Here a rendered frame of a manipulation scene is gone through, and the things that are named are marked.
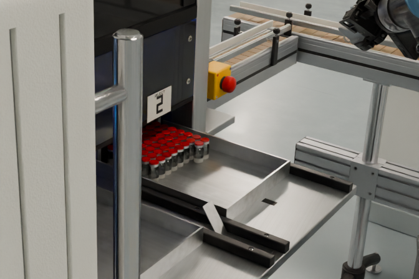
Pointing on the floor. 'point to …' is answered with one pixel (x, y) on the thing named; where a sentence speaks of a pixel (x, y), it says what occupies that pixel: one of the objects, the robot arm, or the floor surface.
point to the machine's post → (191, 114)
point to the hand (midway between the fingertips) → (359, 34)
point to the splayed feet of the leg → (370, 263)
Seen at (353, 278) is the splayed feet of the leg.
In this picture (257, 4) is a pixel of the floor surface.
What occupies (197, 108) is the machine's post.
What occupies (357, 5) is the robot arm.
